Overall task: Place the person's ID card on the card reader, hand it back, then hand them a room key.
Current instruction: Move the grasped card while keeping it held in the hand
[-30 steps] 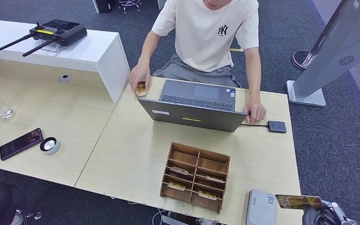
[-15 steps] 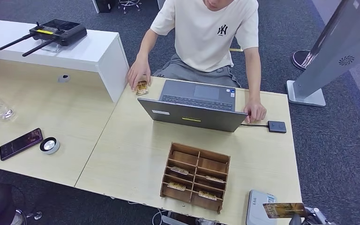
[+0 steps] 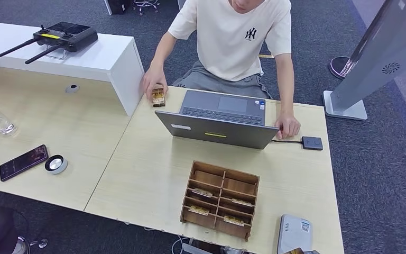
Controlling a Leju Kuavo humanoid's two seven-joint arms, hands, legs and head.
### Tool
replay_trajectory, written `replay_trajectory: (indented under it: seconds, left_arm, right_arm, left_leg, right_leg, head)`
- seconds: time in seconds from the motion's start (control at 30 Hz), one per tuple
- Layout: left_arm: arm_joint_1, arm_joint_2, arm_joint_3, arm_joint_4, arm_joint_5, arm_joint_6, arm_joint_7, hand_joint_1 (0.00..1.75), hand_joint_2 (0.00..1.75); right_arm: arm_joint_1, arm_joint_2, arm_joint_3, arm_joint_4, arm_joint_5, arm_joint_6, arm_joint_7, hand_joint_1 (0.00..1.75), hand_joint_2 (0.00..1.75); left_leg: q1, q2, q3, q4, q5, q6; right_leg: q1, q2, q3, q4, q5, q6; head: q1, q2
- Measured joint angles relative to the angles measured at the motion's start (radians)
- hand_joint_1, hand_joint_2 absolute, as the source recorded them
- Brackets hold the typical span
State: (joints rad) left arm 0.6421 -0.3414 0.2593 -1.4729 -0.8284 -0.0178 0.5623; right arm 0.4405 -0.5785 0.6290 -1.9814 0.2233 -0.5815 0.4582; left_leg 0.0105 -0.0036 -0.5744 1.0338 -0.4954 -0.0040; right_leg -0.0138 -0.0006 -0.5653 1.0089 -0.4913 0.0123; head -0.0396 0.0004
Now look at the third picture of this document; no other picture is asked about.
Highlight person's left hand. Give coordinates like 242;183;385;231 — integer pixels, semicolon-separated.
274;112;302;140

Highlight person's right hand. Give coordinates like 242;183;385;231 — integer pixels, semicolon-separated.
141;65;169;101

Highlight black card reader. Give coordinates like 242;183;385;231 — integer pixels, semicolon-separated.
301;136;324;151

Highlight person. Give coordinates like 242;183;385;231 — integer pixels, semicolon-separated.
141;0;302;140

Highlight wooden card organizer box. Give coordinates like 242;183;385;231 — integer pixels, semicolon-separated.
180;160;261;242

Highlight white box device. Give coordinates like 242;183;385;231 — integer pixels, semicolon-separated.
277;214;313;254

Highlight white desk riser shelf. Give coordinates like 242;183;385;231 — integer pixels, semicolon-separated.
0;20;145;117

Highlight grey laptop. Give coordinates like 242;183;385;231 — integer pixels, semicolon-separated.
154;89;280;150

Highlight chrome chair base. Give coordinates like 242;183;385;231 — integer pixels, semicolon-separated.
12;235;49;254
133;0;161;16

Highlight round chrome stand base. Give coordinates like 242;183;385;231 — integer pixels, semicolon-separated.
329;56;352;80

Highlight black computer case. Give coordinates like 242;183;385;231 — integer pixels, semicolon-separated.
104;0;132;16

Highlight black remote controller with antennas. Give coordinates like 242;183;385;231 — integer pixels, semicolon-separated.
0;21;99;65

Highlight clear acrylic stand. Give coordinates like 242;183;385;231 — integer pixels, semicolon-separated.
47;46;68;60

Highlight silver kiosk display stand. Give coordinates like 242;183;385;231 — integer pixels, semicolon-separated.
322;0;406;122

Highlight round white silver disc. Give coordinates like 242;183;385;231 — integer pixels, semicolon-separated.
44;155;68;175

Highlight black smartphone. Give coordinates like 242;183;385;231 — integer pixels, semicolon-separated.
0;144;49;182

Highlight thin white cable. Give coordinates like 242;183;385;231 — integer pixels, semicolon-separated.
170;235;190;254

